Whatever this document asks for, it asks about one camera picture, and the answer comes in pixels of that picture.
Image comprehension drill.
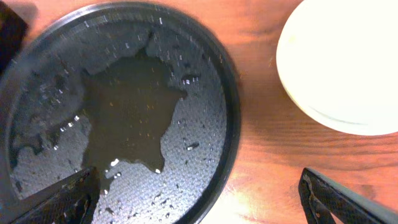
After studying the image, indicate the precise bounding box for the black round tray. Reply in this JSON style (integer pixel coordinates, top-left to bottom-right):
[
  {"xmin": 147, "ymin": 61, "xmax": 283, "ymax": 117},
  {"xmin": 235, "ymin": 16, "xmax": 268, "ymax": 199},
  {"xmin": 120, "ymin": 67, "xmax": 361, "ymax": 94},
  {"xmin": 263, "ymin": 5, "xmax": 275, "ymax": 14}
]
[{"xmin": 1, "ymin": 2, "xmax": 241, "ymax": 223}]

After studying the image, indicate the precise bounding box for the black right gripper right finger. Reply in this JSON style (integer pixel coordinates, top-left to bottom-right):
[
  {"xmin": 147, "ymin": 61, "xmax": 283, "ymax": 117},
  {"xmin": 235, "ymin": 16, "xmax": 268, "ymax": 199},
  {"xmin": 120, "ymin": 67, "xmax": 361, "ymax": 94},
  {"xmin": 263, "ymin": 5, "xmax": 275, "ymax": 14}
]
[{"xmin": 298, "ymin": 167, "xmax": 397, "ymax": 224}]

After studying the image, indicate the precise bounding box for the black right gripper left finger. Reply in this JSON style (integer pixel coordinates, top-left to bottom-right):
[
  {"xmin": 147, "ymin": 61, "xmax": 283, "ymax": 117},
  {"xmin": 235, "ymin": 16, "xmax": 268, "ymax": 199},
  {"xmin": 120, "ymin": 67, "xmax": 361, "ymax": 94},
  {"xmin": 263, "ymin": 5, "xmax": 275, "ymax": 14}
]
[{"xmin": 9, "ymin": 167, "xmax": 100, "ymax": 223}]

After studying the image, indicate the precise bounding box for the light blue front plate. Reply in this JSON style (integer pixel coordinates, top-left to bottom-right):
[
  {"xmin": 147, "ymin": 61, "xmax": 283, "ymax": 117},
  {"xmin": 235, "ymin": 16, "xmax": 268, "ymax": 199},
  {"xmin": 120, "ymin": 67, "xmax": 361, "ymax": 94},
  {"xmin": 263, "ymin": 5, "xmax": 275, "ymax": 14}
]
[{"xmin": 276, "ymin": 0, "xmax": 397, "ymax": 136}]

